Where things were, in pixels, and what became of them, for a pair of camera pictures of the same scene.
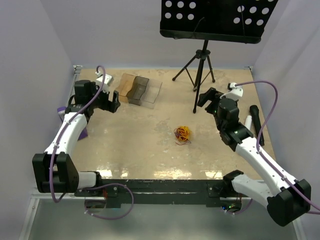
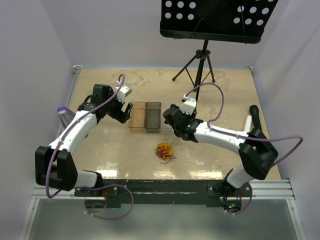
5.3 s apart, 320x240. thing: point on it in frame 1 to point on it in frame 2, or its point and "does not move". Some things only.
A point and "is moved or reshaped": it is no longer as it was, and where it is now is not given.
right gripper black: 204,97 to 188,116
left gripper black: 111,106 to 120,115
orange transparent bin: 125,86 is moved or reshaped
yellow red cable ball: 182,133 is moved or reshaped
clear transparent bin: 153,89 to 163,124
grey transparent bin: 138,88 to 152,117
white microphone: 248,121 does not move
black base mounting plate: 113,192 does not move
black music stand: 237,21 does not move
